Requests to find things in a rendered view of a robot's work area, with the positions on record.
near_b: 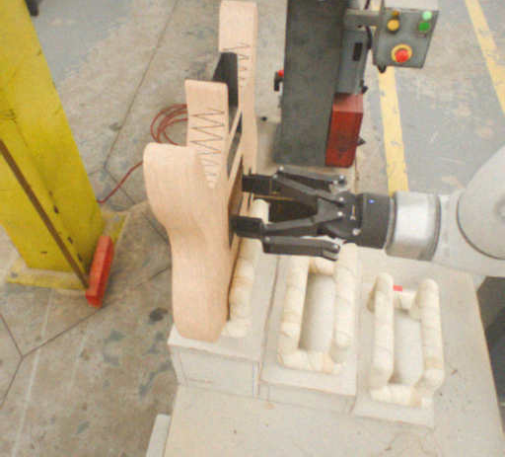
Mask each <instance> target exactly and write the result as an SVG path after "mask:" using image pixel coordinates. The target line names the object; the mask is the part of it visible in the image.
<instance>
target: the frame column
mask: <svg viewBox="0 0 505 457"><path fill-rule="evenodd" d="M348 1H349V0H287V4H286V23H285V42H284V63H283V82H282V102H281V121H280V123H279V124H278V126H277V131H276V139H275V148H273V156H272V162H273V163H276V164H288V165H302V166H316V167H329V166H325V159H326V155H325V151H326V150H327V141H328V134H329V127H330V120H331V112H332V106H333V98H334V92H335V84H336V78H337V70H338V63H339V57H340V50H341V44H342V36H343V30H344V24H343V18H344V11H345V9H348Z"/></svg>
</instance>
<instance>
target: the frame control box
mask: <svg viewBox="0 0 505 457"><path fill-rule="evenodd" d="M393 9H400V15H399V16H398V17H397V18H394V17H392V15H391V12H392V10H393ZM426 10H430V11H431V12H432V17H431V19H430V20H427V21H425V20H423V19H422V14H423V12H424V11H426ZM439 13H440V8H439V4H438V1H436V0H381V4H380V10H379V15H378V20H377V26H376V30H375V35H374V36H372V33H371V29H370V27H365V29H366V32H367V36H368V40H369V44H370V46H371V57H373V65H377V68H378V71H379V73H380V74H384V73H386V72H387V69H388V66H396V67H397V68H413V69H422V68H423V66H424V61H425V58H426V55H427V52H428V47H429V44H430V41H431V38H432V35H433V31H435V29H434V28H436V24H437V21H438V18H439ZM392 20H394V21H397V22H398V26H397V28H396V29H394V30H391V29H390V28H388V24H389V22H391V21H392ZM424 22H426V23H428V24H429V29H428V30H427V31H425V32H423V31H421V30H419V29H418V26H420V24H422V23H424ZM399 50H406V52H407V53H408V59H407V60H406V62H397V61H396V58H395V56H396V54H397V52H398V51H399Z"/></svg>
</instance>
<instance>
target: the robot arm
mask: <svg viewBox="0 0 505 457"><path fill-rule="evenodd" d="M285 175H286V176H285ZM345 180H346V177H345V176H344V175H324V174H319V173H314V172H308V171H303V169H296V168H291V167H285V166H279V167H278V168H277V172H276V173H275V174H273V175H271V176H266V175H257V174H249V175H242V191H243V192H251V193H258V194H266V196H270V194H271V193H273V192H274V191H276V192H278V193H281V194H283V196H285V197H289V198H291V199H294V200H296V201H299V202H302V203H304V204H307V205H309V206H310V207H311V208H312V209H313V210H314V211H316V212H317V213H318V215H312V216H311V217H310V218H304V219H296V220H288V222H280V223H271V224H264V220H263V218H259V217H251V216H243V215H233V214H232V215H231V219H230V220H231V232H234V233H235V236H238V237H240V238H248V239H257V240H260V242H261V243H262V247H263V252H264V253H265V254H270V255H288V256H306V257H321V258H324V259H327V260H329V261H330V262H333V263H335V262H337V259H338V255H340V250H341V247H342V245H345V244H348V243H354V244H355V245H356V246H358V247H365V249H373V250H381V251H382V250H383V248H384V246H385V252H386V254H387V256H389V257H397V258H404V259H412V260H418V261H422V262H424V261H426V262H431V263H435V265H438V266H442V267H445V268H447V269H451V270H456V271H461V272H466V273H474V274H480V275H491V276H505V144H504V145H503V146H502V147H501V148H500V150H498V151H497V152H496V153H495V154H494V155H493V156H492V157H491V158H490V159H489V160H487V161H486V162H485V163H484V164H483V166H482V167H481V168H480V169H479V170H478V171H477V173H476V174H475V175H474V176H473V178H472V179H471V181H469V183H468V185H467V187H466V188H464V189H461V190H455V191H453V192H452V193H451V195H433V193H429V192H428V193H422V192H414V191H405V190H396V191H395V192H393V193H392V196H391V198H390V195H389V194H388V193H380V192H371V191H362V192H361V193H354V192H351V191H349V190H346V186H345ZM303 237H311V238H319V237H329V238H330V239H328V240H323V239H310V238H303Z"/></svg>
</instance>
